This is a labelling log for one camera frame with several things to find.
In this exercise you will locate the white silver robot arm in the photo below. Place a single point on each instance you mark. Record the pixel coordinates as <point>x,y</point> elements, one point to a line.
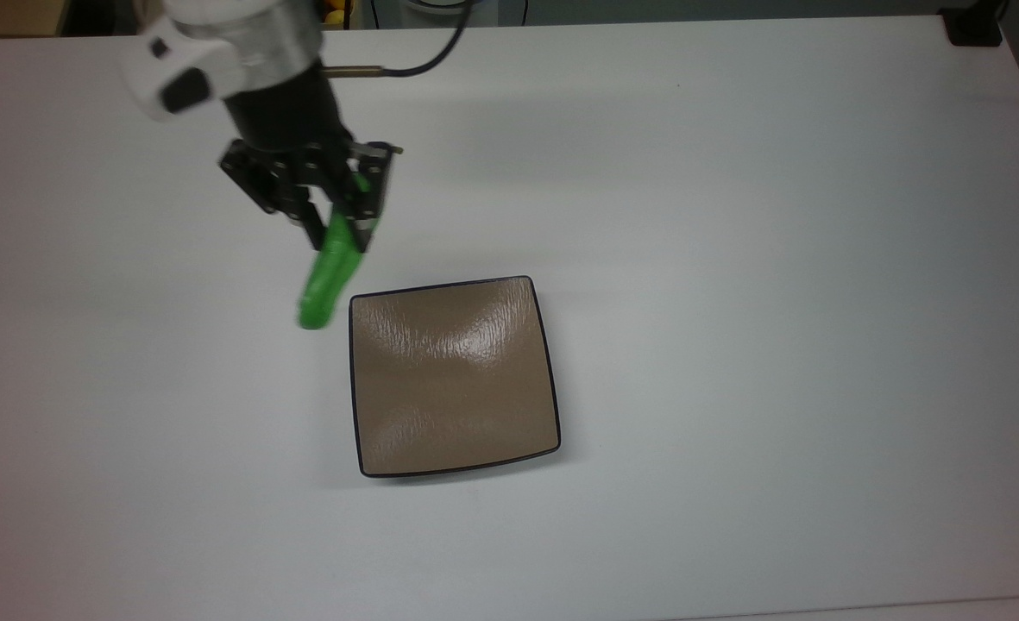
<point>233,43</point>

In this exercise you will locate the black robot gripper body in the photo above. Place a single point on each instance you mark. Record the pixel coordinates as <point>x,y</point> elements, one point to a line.
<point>289,129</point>

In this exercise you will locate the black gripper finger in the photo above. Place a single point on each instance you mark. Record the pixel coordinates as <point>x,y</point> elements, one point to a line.
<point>316,226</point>
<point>369,194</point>

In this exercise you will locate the black table clamp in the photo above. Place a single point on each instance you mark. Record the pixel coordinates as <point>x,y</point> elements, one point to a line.
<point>975,24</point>

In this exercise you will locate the green chili pepper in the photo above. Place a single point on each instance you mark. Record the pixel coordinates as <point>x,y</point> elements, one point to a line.
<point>328,276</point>

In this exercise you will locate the small yellow object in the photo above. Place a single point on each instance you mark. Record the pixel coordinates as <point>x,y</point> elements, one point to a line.
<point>335,10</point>

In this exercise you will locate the square brown ceramic plate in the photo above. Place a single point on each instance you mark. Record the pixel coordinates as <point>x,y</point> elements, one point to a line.
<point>453,375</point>

